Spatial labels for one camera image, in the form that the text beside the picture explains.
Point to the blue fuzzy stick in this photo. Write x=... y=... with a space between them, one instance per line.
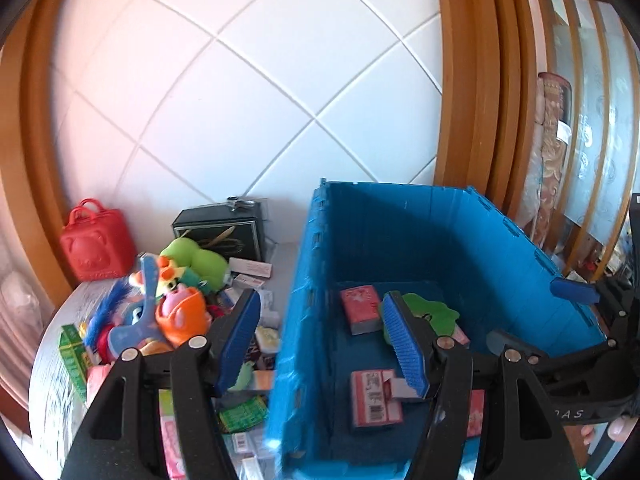
x=107 y=310

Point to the black gift box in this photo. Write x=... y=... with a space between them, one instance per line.
x=225 y=232

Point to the metal clip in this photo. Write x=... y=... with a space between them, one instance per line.
x=240 y=203

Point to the wooden wall trim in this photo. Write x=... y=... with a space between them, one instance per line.
x=475 y=85
x=35 y=160

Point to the rolled patterned carpet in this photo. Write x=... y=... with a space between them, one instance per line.
x=550 y=150

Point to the red box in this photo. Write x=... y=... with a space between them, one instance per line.
x=360 y=307

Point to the orange plush toy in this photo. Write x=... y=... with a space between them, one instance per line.
x=182 y=317

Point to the pink floral tissue packet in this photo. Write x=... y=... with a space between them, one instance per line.
x=475 y=412
x=372 y=400
x=461 y=336

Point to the rainbow plush toy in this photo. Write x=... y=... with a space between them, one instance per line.
x=170 y=272

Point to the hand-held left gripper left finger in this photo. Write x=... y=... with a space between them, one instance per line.
x=240 y=345

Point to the blue plastic crate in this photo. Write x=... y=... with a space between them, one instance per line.
x=450 y=240

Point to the pile of pink packets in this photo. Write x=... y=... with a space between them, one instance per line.
x=172 y=435

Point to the red bear-faced plastic case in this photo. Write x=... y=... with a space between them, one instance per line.
x=97 y=250

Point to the pale curtain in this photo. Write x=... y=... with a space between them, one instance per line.
x=20 y=300

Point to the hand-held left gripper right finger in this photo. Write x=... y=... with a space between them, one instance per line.
x=405 y=355

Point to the person's right hand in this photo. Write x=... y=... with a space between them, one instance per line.
x=622 y=427

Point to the lime green plush toy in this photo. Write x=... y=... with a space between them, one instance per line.
x=205 y=265

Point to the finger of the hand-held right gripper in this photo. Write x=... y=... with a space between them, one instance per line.
x=575 y=291
x=565 y=357

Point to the white cardboard box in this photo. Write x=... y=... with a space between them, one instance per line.
x=250 y=269

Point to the green printed packet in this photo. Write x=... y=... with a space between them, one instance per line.
x=245 y=412

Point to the light blue plastic toy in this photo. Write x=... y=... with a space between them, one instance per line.
x=142 y=305

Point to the green medicine box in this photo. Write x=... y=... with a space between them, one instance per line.
x=72 y=365

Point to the cream small box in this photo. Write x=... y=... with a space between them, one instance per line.
x=269 y=341

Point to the wooden slatted partition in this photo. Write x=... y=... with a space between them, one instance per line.
x=567 y=20

